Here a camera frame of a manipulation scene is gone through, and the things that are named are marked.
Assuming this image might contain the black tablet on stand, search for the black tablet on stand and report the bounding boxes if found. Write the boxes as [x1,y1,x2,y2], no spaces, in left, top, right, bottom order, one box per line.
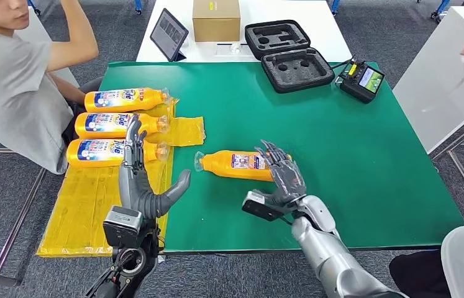
[150,7,190,63]

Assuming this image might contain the open black foam case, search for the open black foam case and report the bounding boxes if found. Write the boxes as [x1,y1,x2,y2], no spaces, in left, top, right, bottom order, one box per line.
[244,19,336,94]

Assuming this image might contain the yellow plastic wrapped flat package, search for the yellow plastic wrapped flat package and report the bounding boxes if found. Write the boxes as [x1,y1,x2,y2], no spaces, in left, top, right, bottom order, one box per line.
[36,96,207,259]

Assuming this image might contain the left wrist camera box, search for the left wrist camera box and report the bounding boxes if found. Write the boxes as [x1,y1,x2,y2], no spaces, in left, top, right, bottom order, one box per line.
[102,205,145,249]

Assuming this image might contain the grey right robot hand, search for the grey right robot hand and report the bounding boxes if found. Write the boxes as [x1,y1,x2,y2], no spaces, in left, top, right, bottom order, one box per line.
[251,139,308,207]

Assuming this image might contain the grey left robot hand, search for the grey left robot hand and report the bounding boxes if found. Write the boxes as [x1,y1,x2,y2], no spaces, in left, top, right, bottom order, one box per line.
[117,114,192,221]

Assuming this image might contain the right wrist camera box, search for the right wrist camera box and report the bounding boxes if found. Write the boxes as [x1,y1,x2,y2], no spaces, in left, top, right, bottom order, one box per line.
[241,190,295,224]

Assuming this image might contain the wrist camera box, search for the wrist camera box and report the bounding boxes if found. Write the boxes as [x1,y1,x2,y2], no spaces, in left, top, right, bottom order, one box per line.
[102,205,145,249]
[241,190,295,224]

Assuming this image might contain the black remote controller with screen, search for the black remote controller with screen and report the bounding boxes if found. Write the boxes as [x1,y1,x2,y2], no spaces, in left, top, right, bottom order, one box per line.
[336,59,386,104]

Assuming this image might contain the cardboard box yellow label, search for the cardboard box yellow label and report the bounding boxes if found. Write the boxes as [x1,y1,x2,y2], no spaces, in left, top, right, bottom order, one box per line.
[192,0,242,43]

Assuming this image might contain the orange detergent bottle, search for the orange detergent bottle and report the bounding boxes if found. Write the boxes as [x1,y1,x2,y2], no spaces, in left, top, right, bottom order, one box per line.
[74,112,171,140]
[83,86,171,114]
[65,138,171,169]
[193,149,294,183]

